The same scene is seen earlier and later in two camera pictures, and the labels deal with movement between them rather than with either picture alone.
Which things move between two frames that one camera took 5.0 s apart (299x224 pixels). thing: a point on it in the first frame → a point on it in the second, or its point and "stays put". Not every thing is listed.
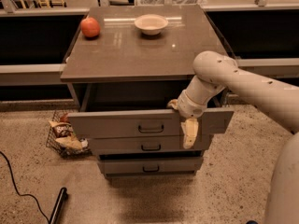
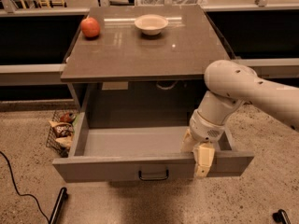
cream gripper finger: x=190 y=128 → x=204 y=154
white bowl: x=151 y=24 stays put
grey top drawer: x=150 y=124 → x=136 y=154
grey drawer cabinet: x=125 y=64 stays put
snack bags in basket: x=64 y=134 stays put
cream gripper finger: x=173 y=103 → x=188 y=143
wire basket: x=63 y=139 stays put
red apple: x=90 y=27 stays put
